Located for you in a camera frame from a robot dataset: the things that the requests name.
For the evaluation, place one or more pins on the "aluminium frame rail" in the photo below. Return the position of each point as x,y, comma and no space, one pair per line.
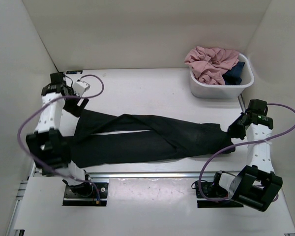
10,231

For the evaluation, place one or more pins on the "black trousers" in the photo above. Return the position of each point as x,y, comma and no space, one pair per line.
106,139

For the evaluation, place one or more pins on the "navy blue garment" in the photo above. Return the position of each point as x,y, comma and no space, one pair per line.
233,76

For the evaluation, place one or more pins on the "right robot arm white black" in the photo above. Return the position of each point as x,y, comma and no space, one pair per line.
256,185

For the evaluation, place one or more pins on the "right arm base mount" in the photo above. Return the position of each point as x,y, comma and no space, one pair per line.
212,191

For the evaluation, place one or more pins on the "pink crumpled garment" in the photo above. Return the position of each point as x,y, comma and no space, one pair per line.
209,64

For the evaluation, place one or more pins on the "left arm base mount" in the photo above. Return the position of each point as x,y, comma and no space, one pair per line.
85,195

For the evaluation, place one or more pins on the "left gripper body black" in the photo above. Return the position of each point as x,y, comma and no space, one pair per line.
71,106

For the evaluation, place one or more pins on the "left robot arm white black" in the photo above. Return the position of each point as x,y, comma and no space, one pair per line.
47,143

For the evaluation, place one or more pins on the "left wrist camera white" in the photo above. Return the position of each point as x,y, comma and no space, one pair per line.
80,87

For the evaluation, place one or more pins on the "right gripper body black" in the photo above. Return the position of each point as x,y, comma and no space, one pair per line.
236,129

